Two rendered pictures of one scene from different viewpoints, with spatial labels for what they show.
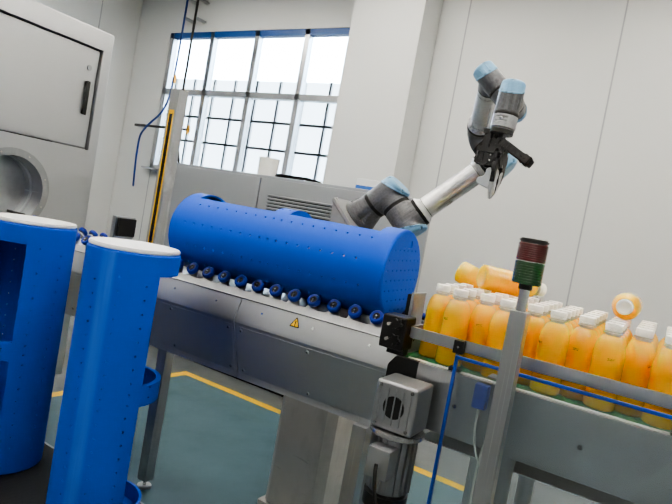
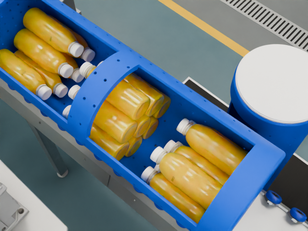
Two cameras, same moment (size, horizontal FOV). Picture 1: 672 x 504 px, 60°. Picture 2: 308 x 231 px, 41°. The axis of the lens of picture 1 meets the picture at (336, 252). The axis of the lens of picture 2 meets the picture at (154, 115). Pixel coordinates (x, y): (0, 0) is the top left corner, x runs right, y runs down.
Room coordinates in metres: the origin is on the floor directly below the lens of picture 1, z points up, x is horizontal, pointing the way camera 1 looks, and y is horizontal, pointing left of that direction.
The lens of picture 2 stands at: (2.58, 0.37, 2.04)
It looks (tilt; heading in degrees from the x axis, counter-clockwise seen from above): 61 degrees down; 190
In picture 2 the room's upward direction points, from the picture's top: straight up
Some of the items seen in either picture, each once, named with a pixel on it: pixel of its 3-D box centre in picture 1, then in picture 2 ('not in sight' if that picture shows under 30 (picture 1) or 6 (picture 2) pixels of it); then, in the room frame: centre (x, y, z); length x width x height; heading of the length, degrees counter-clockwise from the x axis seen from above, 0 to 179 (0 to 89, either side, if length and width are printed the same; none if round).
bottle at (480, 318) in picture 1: (480, 334); not in sight; (1.55, -0.42, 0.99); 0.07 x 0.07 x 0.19
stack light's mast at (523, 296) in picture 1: (527, 275); not in sight; (1.28, -0.42, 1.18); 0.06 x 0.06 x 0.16
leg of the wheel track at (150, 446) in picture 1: (156, 413); not in sight; (2.37, 0.61, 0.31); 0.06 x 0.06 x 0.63; 60
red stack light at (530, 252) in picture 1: (532, 252); not in sight; (1.28, -0.42, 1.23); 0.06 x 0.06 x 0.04
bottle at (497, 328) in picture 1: (500, 341); not in sight; (1.49, -0.45, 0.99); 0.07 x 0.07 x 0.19
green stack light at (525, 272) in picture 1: (528, 273); not in sight; (1.28, -0.42, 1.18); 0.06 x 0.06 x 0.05
